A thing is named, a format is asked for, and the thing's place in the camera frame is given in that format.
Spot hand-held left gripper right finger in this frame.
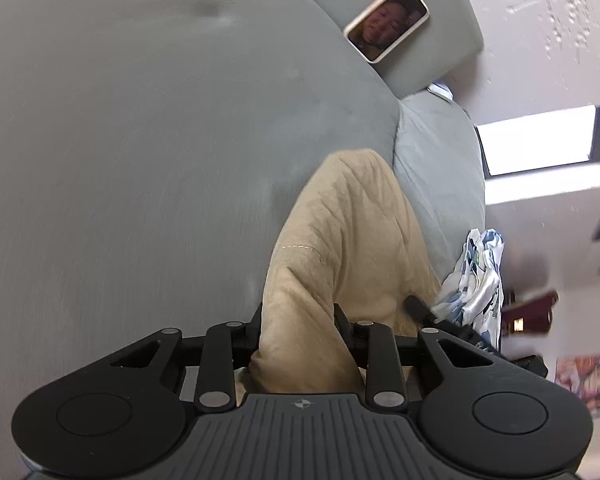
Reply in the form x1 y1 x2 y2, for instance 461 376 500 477
333 302 492 415

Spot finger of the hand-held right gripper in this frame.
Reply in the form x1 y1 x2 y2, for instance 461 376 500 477
403 295 502 358

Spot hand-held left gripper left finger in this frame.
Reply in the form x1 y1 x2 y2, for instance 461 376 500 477
109 302 263 415

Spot khaki pants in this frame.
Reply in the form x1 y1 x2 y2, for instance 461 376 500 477
235 148 443 396

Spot white printed cloth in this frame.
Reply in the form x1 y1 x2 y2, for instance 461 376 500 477
436 228 506 348

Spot dark red object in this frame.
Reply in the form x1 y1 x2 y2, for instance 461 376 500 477
500 289 561 337

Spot window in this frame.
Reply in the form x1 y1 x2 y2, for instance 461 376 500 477
474 102 600 179

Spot grey sofa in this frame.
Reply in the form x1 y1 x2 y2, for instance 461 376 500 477
0 0 488 480

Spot smartphone with white case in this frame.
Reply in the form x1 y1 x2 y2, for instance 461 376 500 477
343 0 430 64

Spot colourful wall poster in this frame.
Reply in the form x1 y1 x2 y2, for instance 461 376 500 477
554 354 600 418

